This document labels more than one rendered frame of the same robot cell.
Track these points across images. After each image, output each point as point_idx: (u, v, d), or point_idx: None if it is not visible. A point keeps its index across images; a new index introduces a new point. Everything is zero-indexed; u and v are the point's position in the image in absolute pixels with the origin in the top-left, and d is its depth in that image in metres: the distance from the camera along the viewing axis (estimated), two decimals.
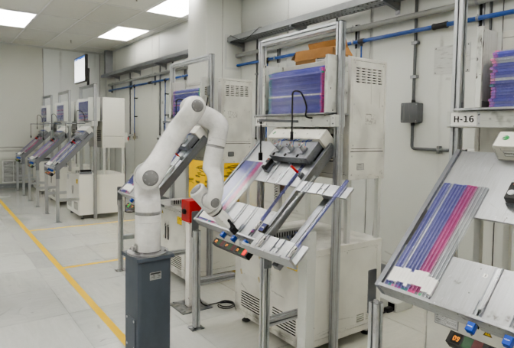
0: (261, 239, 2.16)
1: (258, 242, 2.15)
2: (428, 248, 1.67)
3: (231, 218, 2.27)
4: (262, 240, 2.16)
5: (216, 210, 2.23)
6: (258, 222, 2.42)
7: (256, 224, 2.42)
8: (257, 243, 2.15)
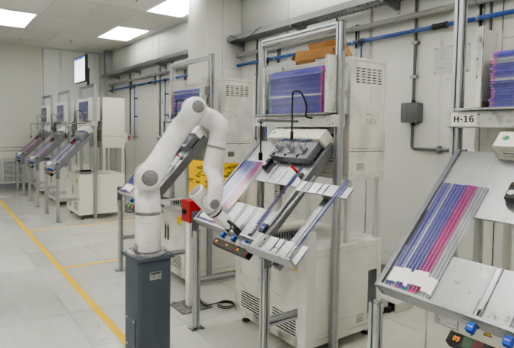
0: (261, 239, 2.16)
1: (258, 242, 2.15)
2: (428, 248, 1.67)
3: (231, 219, 2.27)
4: (262, 240, 2.16)
5: (216, 211, 2.22)
6: (255, 227, 2.41)
7: (252, 229, 2.41)
8: (257, 243, 2.15)
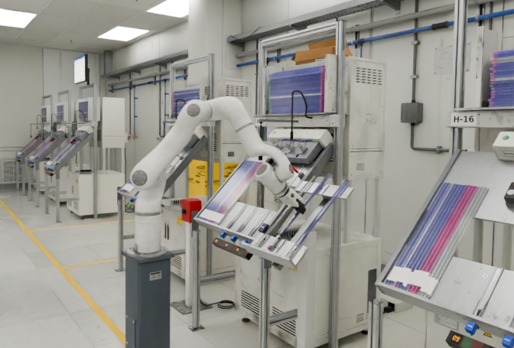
0: (261, 239, 2.16)
1: (258, 242, 2.15)
2: (428, 248, 1.67)
3: (281, 200, 2.18)
4: (262, 240, 2.16)
5: None
6: (277, 239, 2.10)
7: (274, 240, 2.10)
8: (257, 243, 2.15)
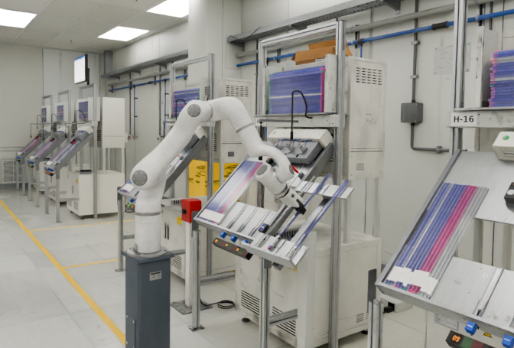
0: (261, 239, 2.16)
1: (258, 242, 2.15)
2: (428, 248, 1.67)
3: (282, 201, 2.18)
4: (262, 240, 2.16)
5: None
6: (277, 239, 2.10)
7: (274, 240, 2.10)
8: (257, 243, 2.15)
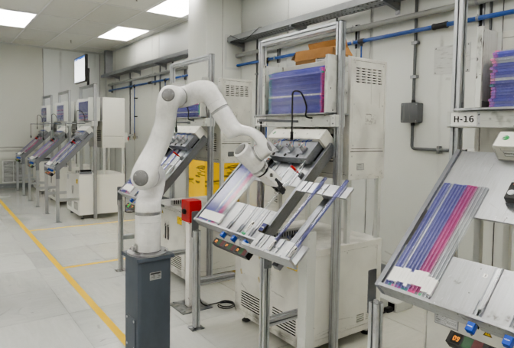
0: (250, 224, 2.11)
1: (247, 227, 2.11)
2: (428, 248, 1.67)
3: (261, 181, 2.20)
4: (251, 225, 2.11)
5: None
6: (273, 243, 2.09)
7: (270, 245, 2.09)
8: (245, 228, 2.11)
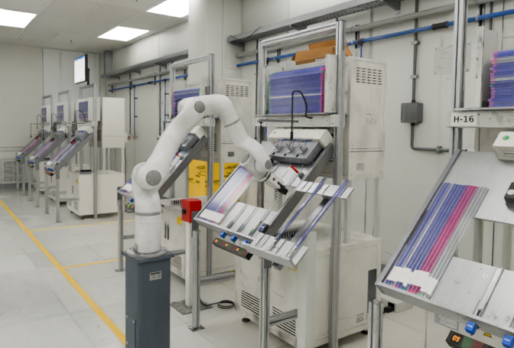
0: (258, 222, 2.42)
1: (255, 226, 2.42)
2: (428, 248, 1.67)
3: (266, 184, 2.50)
4: (258, 223, 2.42)
5: None
6: (273, 243, 2.09)
7: (270, 245, 2.09)
8: (254, 226, 2.42)
